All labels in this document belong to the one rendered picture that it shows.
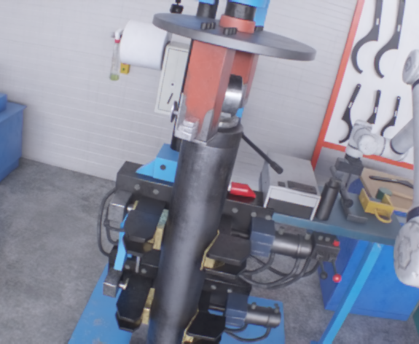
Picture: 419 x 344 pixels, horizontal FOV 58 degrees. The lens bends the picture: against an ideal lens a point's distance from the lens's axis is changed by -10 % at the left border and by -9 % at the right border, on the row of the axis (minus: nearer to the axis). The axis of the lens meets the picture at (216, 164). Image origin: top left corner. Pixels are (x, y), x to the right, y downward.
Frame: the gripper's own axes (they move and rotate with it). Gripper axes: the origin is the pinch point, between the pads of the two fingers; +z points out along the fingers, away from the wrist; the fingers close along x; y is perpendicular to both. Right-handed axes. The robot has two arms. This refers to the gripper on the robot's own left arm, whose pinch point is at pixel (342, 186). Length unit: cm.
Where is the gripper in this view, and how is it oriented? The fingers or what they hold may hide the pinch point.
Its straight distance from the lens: 202.8
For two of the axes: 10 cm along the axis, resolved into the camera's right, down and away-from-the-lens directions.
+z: -2.1, 8.9, 4.0
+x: -9.8, -2.2, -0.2
